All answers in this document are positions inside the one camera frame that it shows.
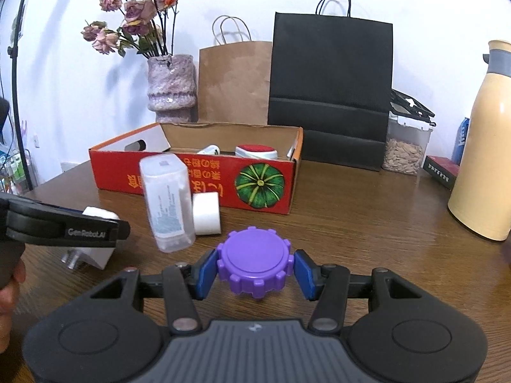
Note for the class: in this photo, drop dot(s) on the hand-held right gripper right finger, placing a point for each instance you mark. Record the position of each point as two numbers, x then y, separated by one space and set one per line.
305 275

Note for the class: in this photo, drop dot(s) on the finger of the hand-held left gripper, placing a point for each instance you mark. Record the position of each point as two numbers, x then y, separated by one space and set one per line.
80 217

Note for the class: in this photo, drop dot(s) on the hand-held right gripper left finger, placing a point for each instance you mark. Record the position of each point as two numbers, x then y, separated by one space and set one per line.
207 275

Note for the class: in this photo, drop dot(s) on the white power adapter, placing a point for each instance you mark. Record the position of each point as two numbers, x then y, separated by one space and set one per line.
94 255

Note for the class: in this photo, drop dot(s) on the purple gear-shaped knob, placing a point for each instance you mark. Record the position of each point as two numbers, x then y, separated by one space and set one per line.
255 259

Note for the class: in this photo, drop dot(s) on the translucent plastic container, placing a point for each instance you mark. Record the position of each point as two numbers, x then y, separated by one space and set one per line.
167 199

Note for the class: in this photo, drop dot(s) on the red cardboard box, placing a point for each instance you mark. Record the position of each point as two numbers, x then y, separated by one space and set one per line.
223 179

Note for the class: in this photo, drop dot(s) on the person's left hand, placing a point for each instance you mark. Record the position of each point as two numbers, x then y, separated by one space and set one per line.
10 297

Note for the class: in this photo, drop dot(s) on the white tape roll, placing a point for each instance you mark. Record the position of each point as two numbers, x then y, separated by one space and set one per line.
206 213

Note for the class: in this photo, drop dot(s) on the rack of small bottles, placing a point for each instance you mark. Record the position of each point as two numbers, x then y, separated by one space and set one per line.
14 171

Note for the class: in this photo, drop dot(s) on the small white device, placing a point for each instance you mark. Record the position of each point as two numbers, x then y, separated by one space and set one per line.
209 150

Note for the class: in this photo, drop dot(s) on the clear seed container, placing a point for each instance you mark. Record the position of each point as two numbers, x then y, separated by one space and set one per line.
403 151

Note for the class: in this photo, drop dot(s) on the black stand pole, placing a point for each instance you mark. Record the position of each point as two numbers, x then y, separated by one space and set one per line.
18 68

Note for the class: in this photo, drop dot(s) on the mottled purple vase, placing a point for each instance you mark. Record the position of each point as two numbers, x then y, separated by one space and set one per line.
171 83

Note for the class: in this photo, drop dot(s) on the dark red box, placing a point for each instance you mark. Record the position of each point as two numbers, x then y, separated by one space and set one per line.
441 169

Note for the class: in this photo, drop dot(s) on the brown paper bag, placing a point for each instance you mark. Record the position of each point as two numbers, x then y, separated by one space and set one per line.
235 83

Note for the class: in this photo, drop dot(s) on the black paper bag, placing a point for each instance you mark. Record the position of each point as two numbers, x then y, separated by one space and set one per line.
331 79

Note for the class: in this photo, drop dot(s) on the blue drink can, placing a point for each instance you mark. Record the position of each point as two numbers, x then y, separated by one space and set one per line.
461 139

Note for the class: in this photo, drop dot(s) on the dried rose bouquet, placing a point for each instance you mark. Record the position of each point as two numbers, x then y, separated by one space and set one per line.
131 12

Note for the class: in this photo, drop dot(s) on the cream thermos jug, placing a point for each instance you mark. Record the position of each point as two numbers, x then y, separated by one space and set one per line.
485 147

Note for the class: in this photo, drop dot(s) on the black plastic frame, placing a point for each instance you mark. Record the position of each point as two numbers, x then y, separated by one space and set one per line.
411 105

